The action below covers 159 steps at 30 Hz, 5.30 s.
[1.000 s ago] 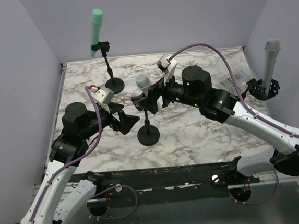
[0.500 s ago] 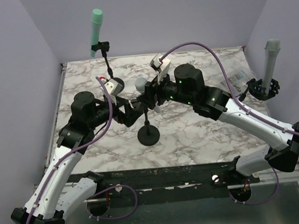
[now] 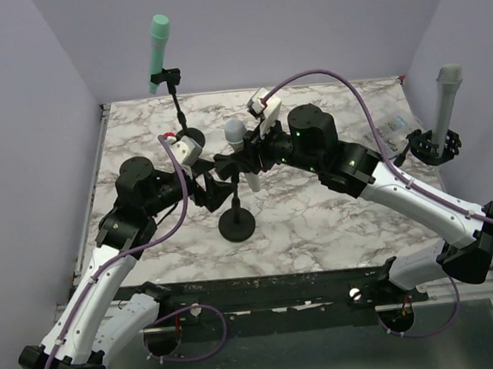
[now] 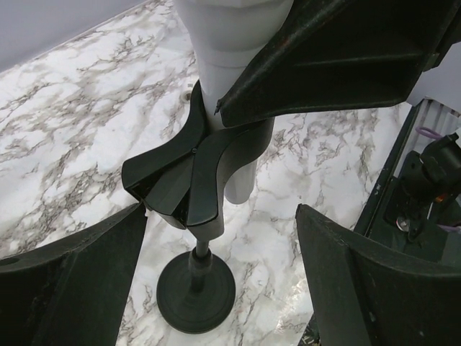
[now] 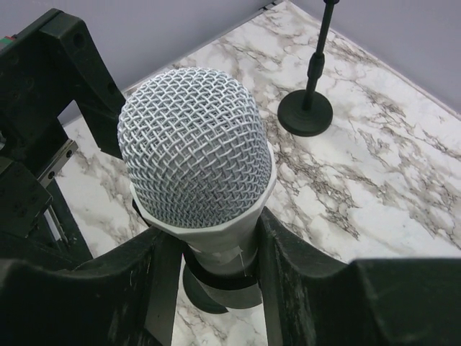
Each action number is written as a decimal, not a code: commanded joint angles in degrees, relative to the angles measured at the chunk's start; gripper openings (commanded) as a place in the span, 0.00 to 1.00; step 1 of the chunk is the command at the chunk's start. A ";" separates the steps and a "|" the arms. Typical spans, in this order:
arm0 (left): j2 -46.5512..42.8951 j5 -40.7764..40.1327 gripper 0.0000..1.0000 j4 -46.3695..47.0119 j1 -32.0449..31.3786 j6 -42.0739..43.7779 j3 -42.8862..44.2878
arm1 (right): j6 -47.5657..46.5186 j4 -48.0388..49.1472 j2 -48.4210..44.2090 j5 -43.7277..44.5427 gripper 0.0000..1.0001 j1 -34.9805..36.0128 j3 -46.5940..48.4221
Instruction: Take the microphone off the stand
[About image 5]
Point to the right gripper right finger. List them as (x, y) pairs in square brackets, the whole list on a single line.
[(312, 299)]

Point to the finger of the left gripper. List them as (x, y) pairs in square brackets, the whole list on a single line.
[(87, 80)]

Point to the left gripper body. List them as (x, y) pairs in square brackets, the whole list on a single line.
[(35, 217)]

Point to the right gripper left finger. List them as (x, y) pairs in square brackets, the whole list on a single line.
[(124, 297)]

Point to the white microphone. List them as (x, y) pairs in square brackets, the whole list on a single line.
[(199, 163)]

